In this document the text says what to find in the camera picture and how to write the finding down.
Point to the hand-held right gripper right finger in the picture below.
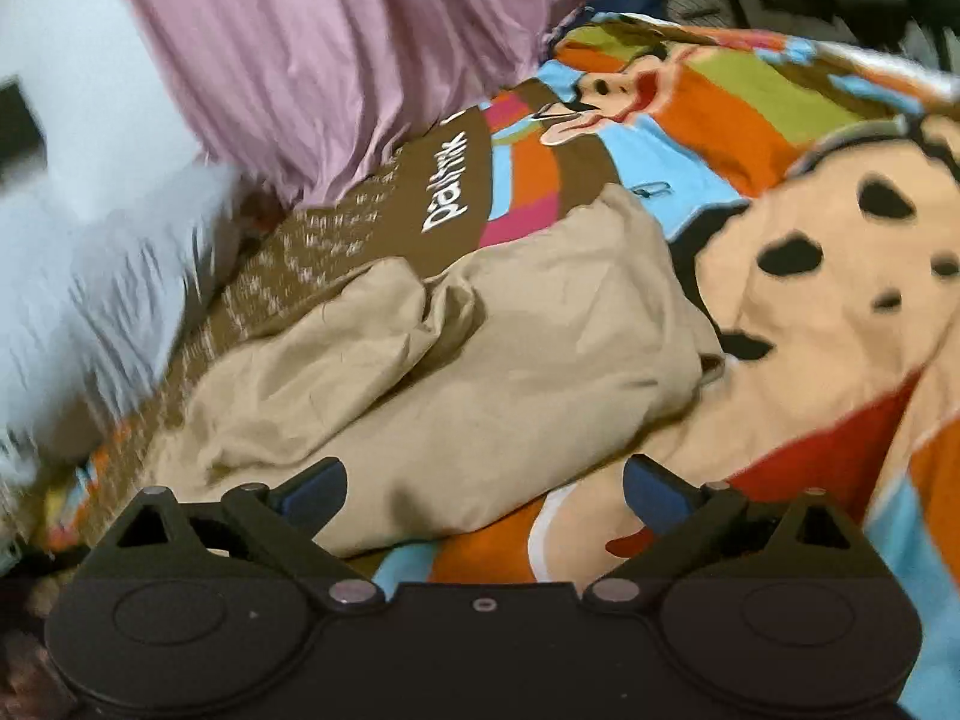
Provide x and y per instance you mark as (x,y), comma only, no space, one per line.
(652,495)

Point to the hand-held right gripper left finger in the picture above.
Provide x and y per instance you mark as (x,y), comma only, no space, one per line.
(315,495)

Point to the beige hooded jacket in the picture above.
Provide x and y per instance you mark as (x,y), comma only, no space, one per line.
(450,390)

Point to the cartoon printed blanket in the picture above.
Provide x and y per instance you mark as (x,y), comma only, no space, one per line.
(810,300)

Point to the grey bedding bundle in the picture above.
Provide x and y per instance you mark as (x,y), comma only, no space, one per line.
(90,300)

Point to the pink curtain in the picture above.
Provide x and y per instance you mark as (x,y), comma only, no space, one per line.
(337,52)

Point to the dark blue bag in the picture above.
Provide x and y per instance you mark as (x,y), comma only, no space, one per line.
(622,4)

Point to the black wall television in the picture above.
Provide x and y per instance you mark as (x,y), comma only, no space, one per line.
(19,131)

